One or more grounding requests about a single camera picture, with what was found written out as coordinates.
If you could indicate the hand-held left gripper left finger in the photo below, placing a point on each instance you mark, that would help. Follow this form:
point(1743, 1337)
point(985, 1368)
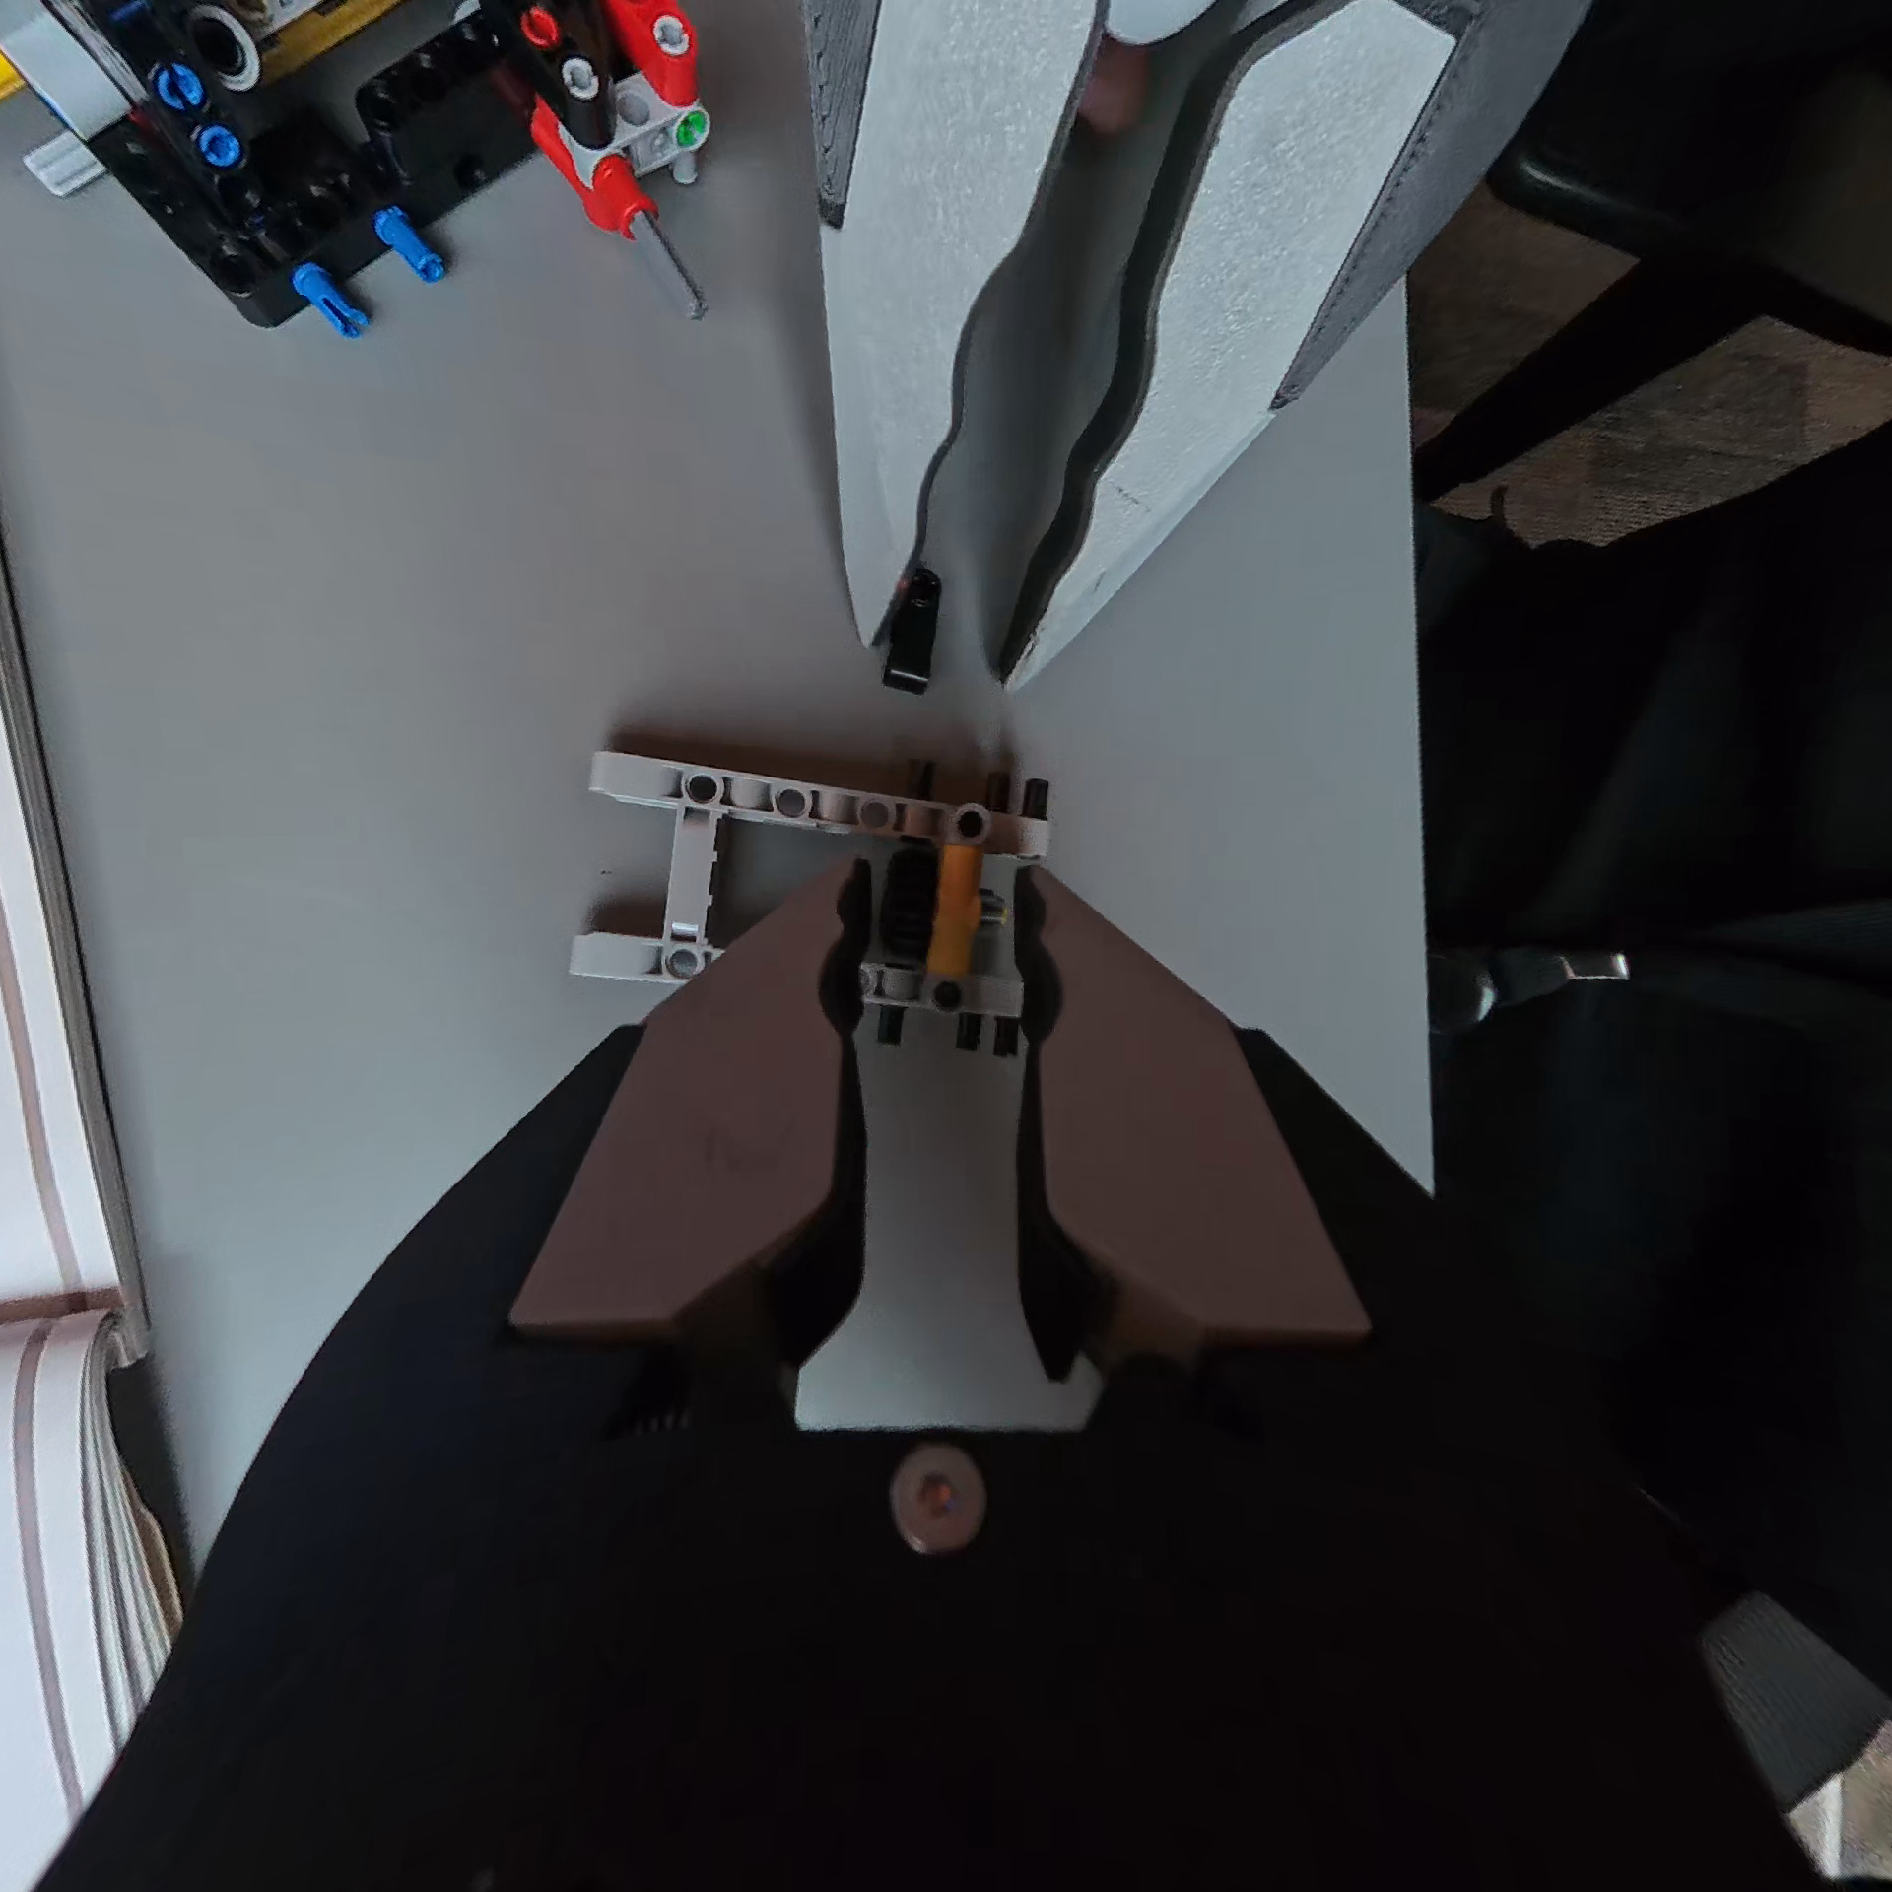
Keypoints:
point(696, 1171)

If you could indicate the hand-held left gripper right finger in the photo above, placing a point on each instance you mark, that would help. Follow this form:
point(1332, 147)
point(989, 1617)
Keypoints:
point(1185, 1171)

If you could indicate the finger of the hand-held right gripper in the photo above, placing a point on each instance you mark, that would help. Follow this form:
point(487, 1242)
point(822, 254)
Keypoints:
point(928, 193)
point(1303, 239)

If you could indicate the grey lego frame assembly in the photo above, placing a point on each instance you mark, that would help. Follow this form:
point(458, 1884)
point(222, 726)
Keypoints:
point(632, 775)

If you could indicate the small black lego connector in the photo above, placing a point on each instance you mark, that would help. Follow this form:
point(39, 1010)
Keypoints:
point(911, 628)

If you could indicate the partly built lego model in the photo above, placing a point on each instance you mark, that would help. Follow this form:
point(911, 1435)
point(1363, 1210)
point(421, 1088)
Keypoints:
point(297, 193)

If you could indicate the lego instruction booklet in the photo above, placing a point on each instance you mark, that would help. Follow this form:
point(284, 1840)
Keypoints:
point(57, 1475)

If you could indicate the person's right hand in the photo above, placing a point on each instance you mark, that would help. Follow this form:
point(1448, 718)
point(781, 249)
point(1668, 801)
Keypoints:
point(1120, 93)

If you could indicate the black office chair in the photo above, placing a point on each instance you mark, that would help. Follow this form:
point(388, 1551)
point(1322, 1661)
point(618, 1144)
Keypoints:
point(1700, 254)

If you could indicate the person's dark clothing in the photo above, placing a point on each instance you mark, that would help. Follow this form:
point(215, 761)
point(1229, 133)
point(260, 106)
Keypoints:
point(1700, 744)

